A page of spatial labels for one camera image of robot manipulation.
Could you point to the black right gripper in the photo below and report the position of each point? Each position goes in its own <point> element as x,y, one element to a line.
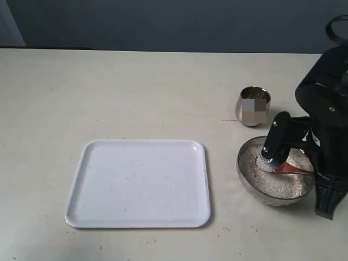
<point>323,95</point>

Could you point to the steel bowl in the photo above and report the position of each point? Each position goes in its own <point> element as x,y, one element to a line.
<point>295,158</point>

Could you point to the dark red wooden spoon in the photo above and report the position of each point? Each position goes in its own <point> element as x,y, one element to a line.
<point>283,168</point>

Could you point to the small metal cup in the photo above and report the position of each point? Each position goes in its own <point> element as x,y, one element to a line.
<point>252,106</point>

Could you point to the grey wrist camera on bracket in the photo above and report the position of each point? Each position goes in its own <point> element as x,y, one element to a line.
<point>285,133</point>

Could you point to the white granular powder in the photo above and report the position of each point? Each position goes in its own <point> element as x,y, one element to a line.
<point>285,186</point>

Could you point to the white rectangular plastic tray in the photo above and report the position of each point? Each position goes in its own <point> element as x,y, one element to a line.
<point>140,183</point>

